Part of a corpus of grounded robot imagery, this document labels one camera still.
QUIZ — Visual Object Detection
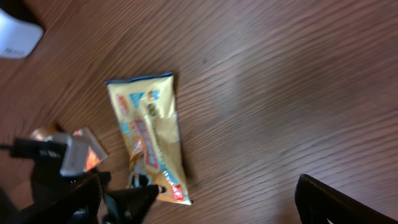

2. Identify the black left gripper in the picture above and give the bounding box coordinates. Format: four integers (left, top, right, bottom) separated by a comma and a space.
10, 139, 160, 224

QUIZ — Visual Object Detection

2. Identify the white barcode scanner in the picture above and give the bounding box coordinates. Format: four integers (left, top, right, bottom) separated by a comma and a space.
1, 9, 44, 59

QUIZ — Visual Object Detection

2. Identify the yellow snack chip bag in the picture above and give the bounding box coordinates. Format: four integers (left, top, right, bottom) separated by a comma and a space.
106, 72, 192, 205

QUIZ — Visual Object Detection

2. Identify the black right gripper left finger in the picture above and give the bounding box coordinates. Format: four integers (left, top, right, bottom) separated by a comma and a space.
1, 174, 102, 224

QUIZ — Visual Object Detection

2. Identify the white bamboo print tube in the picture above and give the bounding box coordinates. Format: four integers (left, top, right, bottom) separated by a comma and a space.
30, 123, 63, 141

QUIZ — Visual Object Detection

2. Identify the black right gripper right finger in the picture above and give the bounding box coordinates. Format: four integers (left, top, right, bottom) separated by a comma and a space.
295, 174, 397, 224

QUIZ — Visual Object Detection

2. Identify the small orange white box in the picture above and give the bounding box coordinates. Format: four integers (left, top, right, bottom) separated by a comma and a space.
73, 128, 108, 172

